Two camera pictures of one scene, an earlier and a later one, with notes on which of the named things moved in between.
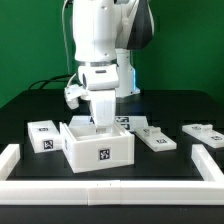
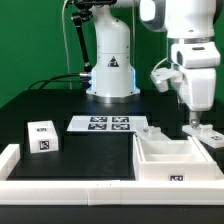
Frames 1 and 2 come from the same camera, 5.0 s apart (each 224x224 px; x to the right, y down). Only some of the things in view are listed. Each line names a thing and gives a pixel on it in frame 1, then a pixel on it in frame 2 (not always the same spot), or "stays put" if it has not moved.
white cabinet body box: [89, 148] -> [172, 161]
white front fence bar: [111, 193] stays put
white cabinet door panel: [155, 139] stays put
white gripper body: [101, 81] -> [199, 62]
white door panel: [204, 133] stays put
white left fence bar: [9, 158] stays put
